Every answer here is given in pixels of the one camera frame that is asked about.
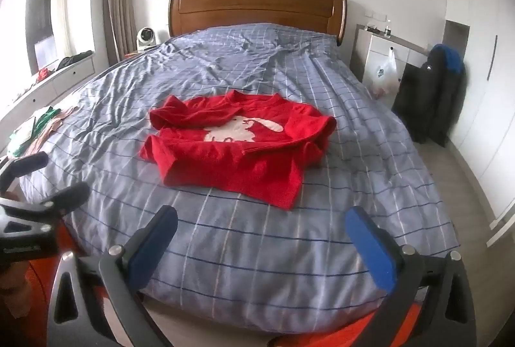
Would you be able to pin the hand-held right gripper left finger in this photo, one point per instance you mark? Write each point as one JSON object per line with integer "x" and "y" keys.
{"x": 155, "y": 248}

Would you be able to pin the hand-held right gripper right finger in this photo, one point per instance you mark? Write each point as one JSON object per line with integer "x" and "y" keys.
{"x": 374, "y": 252}

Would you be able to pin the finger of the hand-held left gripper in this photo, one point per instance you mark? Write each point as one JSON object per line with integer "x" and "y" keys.
{"x": 24, "y": 167}
{"x": 60, "y": 200}

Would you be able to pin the red sweater with white print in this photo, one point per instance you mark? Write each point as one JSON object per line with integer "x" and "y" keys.
{"x": 241, "y": 164}

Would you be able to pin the white cloth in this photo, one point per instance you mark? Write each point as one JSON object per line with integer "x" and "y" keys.
{"x": 26, "y": 130}

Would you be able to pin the green clothing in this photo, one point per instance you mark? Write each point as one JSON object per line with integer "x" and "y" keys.
{"x": 46, "y": 120}

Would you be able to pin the orange fuzzy clothing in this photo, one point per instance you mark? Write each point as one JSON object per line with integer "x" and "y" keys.
{"x": 38, "y": 290}

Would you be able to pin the pink clothing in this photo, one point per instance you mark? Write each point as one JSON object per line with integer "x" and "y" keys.
{"x": 60, "y": 120}

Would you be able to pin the small red cloth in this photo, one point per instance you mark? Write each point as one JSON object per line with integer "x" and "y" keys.
{"x": 43, "y": 74}

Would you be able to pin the grey-blue checked bed blanket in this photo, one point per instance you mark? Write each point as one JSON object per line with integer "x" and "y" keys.
{"x": 249, "y": 250}

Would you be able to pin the white window bench with drawers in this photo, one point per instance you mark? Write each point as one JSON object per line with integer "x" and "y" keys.
{"x": 70, "y": 77}

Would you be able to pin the dark clothing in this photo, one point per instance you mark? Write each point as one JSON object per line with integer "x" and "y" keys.
{"x": 74, "y": 59}

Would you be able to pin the window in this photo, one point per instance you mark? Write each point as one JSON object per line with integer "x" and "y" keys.
{"x": 24, "y": 21}

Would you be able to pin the black and blue jacket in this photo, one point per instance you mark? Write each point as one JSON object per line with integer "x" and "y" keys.
{"x": 430, "y": 101}

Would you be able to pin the white desk fan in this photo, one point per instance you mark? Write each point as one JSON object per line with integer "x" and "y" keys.
{"x": 145, "y": 38}

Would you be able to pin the white plastic bag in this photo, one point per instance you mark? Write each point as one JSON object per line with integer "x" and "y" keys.
{"x": 385, "y": 75}

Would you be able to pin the white wardrobe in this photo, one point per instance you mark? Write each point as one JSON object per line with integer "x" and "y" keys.
{"x": 483, "y": 89}

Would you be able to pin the white bedside dresser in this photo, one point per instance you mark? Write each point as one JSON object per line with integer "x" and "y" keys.
{"x": 376, "y": 49}

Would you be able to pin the small clear bottle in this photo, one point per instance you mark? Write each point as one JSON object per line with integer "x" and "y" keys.
{"x": 388, "y": 30}

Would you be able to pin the wooden headboard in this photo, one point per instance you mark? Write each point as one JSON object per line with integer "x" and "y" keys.
{"x": 257, "y": 5}

